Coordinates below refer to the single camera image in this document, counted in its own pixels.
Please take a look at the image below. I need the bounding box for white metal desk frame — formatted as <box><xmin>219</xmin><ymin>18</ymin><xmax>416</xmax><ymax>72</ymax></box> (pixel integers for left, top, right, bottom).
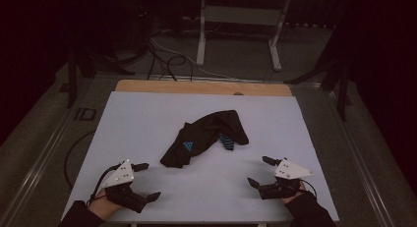
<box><xmin>196</xmin><ymin>0</ymin><xmax>293</xmax><ymax>73</ymax></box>

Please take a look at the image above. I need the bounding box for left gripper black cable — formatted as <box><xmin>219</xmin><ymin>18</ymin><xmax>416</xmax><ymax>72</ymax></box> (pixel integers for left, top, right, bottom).
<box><xmin>87</xmin><ymin>163</ymin><xmax>120</xmax><ymax>206</ymax></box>

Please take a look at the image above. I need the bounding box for person's right hand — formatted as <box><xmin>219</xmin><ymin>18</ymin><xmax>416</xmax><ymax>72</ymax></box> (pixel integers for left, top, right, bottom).
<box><xmin>281</xmin><ymin>181</ymin><xmax>308</xmax><ymax>205</ymax></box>

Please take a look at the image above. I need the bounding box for person's left hand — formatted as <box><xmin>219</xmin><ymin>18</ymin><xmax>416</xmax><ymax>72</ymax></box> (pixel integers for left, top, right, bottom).
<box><xmin>88</xmin><ymin>188</ymin><xmax>123</xmax><ymax>221</ymax></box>

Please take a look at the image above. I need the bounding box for black tripod stand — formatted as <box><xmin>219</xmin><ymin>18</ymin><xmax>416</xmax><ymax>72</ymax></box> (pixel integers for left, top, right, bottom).
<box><xmin>284</xmin><ymin>56</ymin><xmax>354</xmax><ymax>123</ymax></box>

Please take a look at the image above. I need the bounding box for black looped floor cable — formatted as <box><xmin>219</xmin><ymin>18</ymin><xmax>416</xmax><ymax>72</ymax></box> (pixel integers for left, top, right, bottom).
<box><xmin>63</xmin><ymin>130</ymin><xmax>96</xmax><ymax>190</ymax></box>

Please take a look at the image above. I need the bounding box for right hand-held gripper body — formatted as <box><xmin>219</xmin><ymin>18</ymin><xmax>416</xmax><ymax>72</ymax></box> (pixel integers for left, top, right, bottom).
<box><xmin>258</xmin><ymin>158</ymin><xmax>314</xmax><ymax>200</ymax></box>

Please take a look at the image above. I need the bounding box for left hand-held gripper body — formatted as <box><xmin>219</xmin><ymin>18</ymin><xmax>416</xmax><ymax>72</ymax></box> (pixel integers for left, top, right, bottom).
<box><xmin>103</xmin><ymin>158</ymin><xmax>149</xmax><ymax>214</ymax></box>

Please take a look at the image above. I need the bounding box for black garment with blue stripes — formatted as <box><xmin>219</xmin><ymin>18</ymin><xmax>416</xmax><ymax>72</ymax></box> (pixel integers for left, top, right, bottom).
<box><xmin>159</xmin><ymin>109</ymin><xmax>250</xmax><ymax>169</ymax></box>

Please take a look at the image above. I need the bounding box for aluminium floor rail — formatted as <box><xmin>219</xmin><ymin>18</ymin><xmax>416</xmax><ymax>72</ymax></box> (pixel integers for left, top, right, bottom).
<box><xmin>323</xmin><ymin>84</ymin><xmax>396</xmax><ymax>227</ymax></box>
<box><xmin>0</xmin><ymin>74</ymin><xmax>97</xmax><ymax>227</ymax></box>

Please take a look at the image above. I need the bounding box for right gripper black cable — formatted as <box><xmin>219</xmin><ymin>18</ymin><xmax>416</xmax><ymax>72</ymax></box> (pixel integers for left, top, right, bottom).
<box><xmin>299</xmin><ymin>179</ymin><xmax>319</xmax><ymax>199</ymax></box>

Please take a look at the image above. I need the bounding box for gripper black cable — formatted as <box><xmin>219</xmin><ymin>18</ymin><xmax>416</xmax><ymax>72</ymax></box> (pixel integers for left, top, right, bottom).
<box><xmin>87</xmin><ymin>163</ymin><xmax>120</xmax><ymax>206</ymax></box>
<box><xmin>299</xmin><ymin>179</ymin><xmax>319</xmax><ymax>199</ymax></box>

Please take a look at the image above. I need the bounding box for white floor cable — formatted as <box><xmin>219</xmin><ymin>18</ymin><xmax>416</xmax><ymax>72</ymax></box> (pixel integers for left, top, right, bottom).
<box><xmin>149</xmin><ymin>36</ymin><xmax>238</xmax><ymax>82</ymax></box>

